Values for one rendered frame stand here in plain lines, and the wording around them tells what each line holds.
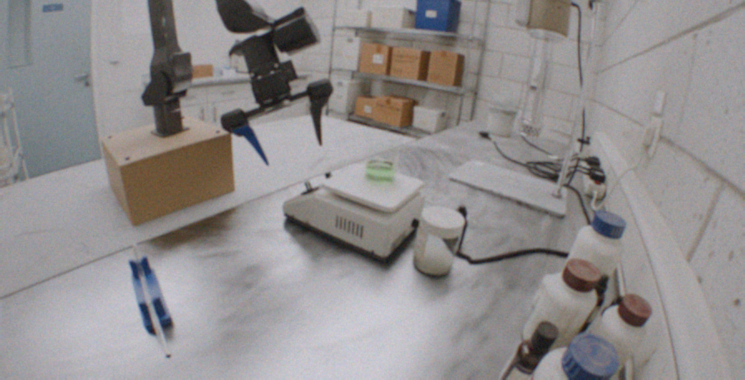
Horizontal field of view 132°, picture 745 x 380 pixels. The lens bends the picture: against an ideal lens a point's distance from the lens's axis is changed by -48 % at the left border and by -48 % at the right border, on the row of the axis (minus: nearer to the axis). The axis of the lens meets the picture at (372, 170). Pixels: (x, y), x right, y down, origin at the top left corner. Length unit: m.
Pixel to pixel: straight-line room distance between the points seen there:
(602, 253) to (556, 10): 0.52
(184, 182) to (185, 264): 0.17
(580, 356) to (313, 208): 0.39
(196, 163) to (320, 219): 0.25
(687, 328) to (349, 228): 0.43
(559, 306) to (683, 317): 0.14
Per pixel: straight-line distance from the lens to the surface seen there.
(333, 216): 0.45
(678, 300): 0.41
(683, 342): 0.36
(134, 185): 0.55
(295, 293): 0.39
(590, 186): 0.95
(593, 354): 0.25
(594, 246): 0.43
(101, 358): 0.39
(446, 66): 2.64
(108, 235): 0.57
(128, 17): 3.26
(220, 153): 0.60
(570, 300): 0.34
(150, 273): 0.44
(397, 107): 2.78
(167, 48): 0.62
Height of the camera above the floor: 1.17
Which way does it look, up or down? 21 degrees down
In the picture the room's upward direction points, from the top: 6 degrees clockwise
